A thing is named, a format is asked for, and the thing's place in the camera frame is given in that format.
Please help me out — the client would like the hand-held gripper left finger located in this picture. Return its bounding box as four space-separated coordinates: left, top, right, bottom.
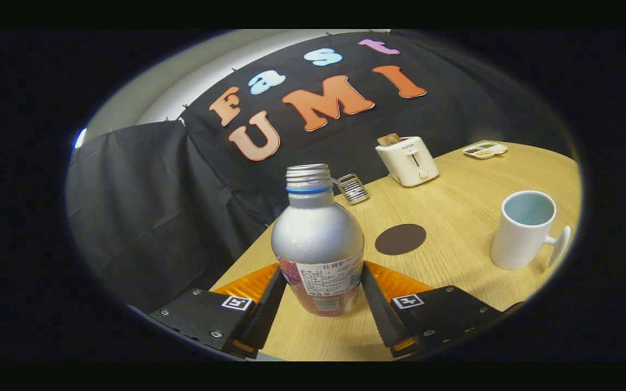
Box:
149 262 287 360

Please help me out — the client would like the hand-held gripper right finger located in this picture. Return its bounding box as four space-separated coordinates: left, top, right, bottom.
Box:
360 261 525 359

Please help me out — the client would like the dark brown round coaster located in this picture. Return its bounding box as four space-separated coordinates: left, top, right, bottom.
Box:
374 223 427 256

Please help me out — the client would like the silver juice bottle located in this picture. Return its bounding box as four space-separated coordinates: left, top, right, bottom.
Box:
271 163 366 318

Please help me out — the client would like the white cup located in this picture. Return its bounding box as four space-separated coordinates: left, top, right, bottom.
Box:
490 190 571 271

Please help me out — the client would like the wooden table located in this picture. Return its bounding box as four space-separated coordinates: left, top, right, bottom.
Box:
209 140 584 362

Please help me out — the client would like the black backdrop cloth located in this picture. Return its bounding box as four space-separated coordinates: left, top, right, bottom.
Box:
66 30 574 316

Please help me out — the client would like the white toaster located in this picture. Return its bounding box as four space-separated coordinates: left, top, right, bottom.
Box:
375 136 440 188

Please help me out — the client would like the white divided snack tray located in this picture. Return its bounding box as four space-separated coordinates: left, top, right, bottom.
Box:
462 141 509 160

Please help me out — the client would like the small metal wire basket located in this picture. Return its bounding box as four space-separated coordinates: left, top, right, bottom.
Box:
330 173 371 205

